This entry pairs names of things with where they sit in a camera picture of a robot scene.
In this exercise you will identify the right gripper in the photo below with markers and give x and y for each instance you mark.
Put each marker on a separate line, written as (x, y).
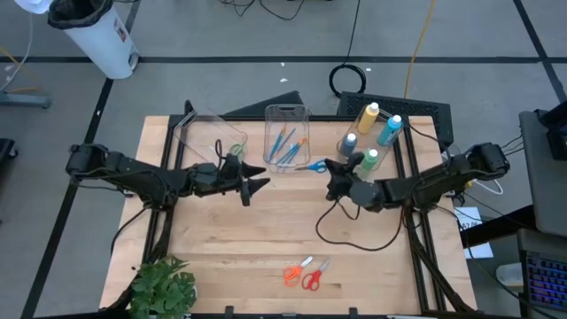
(367, 194)

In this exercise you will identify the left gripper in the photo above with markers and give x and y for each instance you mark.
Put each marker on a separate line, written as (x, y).
(217, 177)

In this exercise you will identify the blue scissors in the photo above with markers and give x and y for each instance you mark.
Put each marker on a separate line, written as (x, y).
(316, 167)

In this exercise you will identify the green scissors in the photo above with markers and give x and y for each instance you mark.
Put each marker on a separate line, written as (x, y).
(237, 150)

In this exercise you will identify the green paint bottle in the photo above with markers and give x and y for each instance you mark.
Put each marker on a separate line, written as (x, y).
(367, 161)

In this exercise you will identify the dark grey paint bottle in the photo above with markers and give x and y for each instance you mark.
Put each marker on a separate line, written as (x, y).
(348, 146)

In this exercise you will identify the clear plastic bin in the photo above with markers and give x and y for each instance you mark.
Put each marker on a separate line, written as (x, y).
(286, 115)
(354, 128)
(204, 137)

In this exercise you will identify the yellow paint bottle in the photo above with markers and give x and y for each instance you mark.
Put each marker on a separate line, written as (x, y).
(367, 119)

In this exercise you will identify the teal paint bottle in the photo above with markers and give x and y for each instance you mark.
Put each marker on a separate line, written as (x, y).
(390, 130)

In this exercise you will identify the red scissors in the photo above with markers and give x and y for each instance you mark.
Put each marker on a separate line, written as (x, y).
(312, 280)

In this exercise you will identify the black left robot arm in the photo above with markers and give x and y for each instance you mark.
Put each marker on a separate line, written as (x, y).
(133, 175)

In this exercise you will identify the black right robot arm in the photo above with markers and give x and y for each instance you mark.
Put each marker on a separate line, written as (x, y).
(443, 181)

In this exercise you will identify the orange scissors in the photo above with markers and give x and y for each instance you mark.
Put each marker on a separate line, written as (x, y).
(292, 274)

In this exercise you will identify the black perforated metal box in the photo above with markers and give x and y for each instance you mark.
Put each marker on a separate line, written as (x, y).
(425, 108)

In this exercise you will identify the black table clamp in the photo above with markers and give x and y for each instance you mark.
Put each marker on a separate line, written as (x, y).
(228, 313)
(352, 313)

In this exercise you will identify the green plant in white pot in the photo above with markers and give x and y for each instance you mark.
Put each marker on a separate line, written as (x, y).
(161, 288)

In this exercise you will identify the white paper sheet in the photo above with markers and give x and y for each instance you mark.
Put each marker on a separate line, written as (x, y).
(480, 252)

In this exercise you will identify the white computer mouse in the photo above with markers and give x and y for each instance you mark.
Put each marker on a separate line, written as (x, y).
(509, 274)

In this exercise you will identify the white trash can black bag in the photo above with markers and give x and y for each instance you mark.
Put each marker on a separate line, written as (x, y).
(102, 44)

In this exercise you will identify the black device on cart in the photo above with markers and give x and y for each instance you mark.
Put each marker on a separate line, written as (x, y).
(558, 133)

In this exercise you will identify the backlit keyboard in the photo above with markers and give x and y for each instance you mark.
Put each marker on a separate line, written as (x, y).
(547, 281)

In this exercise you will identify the grey stand base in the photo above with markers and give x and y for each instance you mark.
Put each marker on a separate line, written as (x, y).
(24, 99)

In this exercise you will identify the black caster item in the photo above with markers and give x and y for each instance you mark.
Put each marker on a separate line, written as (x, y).
(6, 150)

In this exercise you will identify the black aluminium table frame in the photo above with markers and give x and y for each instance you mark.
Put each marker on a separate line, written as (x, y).
(173, 133)

